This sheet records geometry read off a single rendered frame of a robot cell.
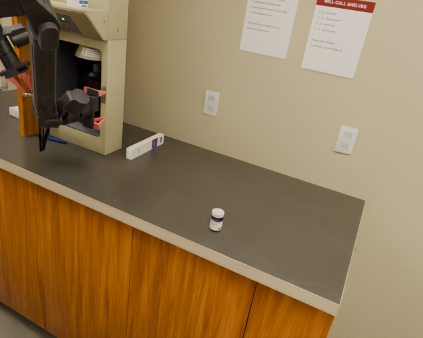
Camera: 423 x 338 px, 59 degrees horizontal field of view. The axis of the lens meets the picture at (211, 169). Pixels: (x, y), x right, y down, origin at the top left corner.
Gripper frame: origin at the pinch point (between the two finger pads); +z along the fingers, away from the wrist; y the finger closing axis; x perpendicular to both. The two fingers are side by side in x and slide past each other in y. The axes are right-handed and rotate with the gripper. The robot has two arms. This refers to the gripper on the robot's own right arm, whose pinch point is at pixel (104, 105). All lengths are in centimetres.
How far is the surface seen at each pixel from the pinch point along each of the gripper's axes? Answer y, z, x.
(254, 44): 24, 56, -32
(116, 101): -4.2, 18.1, 9.5
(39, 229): -54, -15, 19
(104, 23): 26.2, 10.0, 9.3
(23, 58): 7.4, 4.4, 46.4
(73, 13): 28.5, 1.7, 15.7
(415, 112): 12, 56, -100
